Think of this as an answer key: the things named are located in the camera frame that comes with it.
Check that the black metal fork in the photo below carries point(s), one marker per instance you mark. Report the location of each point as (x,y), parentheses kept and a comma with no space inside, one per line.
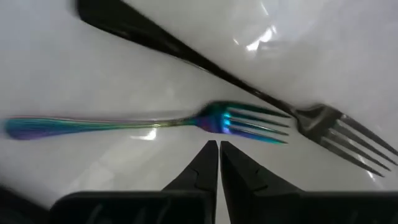
(140,28)

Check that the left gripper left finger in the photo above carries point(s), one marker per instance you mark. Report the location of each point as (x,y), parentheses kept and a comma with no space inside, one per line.
(192,199)

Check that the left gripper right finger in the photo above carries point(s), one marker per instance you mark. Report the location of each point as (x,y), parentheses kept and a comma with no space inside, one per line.
(248,199)

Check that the white table mat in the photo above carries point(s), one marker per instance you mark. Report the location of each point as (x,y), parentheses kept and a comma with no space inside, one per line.
(62,62)

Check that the iridescent rainbow fork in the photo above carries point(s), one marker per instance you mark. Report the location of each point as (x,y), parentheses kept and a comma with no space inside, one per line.
(31,128)

